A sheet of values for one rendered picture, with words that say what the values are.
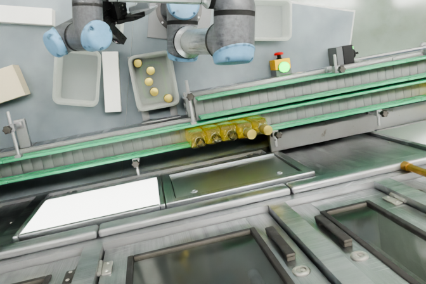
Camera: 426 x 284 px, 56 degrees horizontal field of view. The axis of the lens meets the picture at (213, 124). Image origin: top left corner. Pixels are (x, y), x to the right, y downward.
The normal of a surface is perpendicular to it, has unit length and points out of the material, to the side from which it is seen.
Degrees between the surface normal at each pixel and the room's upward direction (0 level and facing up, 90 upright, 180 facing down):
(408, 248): 90
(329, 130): 0
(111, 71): 0
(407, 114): 0
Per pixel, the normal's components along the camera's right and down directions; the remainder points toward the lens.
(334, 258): -0.17, -0.97
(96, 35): 0.80, 0.11
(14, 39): 0.17, 0.12
